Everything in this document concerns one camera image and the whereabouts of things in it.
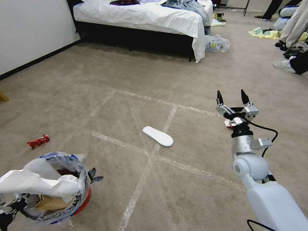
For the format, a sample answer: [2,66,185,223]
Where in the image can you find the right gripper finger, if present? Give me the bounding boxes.
[215,90,234,119]
[240,89,251,113]

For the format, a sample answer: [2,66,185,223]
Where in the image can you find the clear printed bin liner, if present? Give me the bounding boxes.
[0,151,104,227]

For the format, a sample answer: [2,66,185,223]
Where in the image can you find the round trash bin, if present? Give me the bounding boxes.
[14,151,92,223]

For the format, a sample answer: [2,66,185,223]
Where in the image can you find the person with white shoe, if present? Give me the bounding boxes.
[273,51,308,75]

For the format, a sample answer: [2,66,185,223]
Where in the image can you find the white plastic bag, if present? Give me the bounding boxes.
[204,33,231,54]

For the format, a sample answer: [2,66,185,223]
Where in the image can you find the yellow plastic bag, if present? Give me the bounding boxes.
[248,27,281,40]

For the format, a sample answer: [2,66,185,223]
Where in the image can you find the white shoe insole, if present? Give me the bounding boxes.
[142,126,174,147]

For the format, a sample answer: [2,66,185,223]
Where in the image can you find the black tripod legs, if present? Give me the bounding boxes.
[283,29,308,58]

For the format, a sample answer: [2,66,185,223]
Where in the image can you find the yellow green packaging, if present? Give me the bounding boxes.
[210,13,227,27]

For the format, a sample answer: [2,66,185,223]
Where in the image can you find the blue white cushion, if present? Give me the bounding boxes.
[273,6,302,31]

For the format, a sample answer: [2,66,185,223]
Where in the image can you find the person in beige trousers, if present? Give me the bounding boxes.
[275,0,308,48]

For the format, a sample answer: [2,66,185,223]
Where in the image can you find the person in dark trousers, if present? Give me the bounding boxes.
[254,0,285,21]

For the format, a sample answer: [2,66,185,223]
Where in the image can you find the blue grey garment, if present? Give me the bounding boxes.
[160,0,212,36]

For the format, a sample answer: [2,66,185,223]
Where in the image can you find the white bed sheet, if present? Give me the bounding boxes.
[73,0,214,64]

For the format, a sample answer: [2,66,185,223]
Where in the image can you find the dark red garment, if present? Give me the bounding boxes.
[110,0,141,7]

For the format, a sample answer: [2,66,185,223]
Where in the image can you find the red printed snack wrapper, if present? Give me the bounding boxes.
[27,134,50,150]

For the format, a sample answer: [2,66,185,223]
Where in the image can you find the brown paper bag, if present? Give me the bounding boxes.
[34,194,71,211]

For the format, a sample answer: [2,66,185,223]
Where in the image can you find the crumpled white paper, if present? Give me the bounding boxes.
[0,168,84,204]

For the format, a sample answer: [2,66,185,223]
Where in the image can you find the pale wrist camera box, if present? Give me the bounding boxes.
[242,102,260,120]

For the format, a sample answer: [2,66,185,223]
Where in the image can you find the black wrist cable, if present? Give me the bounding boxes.
[245,119,278,158]

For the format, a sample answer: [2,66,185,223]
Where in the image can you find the black lower arm cable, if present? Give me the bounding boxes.
[246,218,276,231]

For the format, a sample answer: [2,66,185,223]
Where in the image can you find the black bed frame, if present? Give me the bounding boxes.
[67,0,196,63]

